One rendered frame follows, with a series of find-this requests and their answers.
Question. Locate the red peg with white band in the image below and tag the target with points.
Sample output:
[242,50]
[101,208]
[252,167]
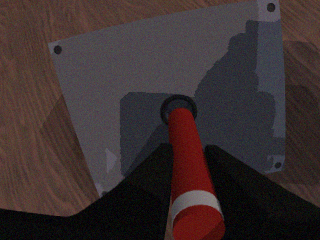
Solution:
[195,210]

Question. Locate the grey sloped panel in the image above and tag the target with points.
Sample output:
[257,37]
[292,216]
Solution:
[225,64]

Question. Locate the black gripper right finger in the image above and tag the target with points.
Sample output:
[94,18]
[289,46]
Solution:
[256,208]

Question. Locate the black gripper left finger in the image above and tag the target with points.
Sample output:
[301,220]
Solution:
[136,209]

